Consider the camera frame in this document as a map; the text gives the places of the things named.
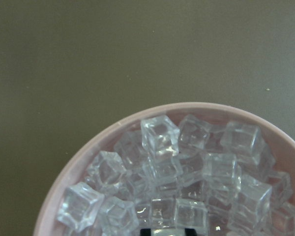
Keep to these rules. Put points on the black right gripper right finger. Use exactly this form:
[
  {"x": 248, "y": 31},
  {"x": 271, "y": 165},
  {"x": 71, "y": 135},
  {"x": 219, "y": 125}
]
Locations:
[{"x": 190, "y": 232}]

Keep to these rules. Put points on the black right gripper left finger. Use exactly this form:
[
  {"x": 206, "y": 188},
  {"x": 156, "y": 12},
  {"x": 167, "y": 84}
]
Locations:
[{"x": 145, "y": 232}]

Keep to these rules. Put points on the ice cube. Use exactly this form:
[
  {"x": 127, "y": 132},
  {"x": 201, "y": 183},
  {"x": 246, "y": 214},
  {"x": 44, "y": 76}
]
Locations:
[{"x": 168, "y": 232}]

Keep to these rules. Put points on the clear ice cubes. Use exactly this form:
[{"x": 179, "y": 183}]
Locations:
[{"x": 216, "y": 179}]

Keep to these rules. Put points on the pink bowl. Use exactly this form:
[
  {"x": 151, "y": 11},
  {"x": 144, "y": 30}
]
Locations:
[{"x": 282, "y": 145}]

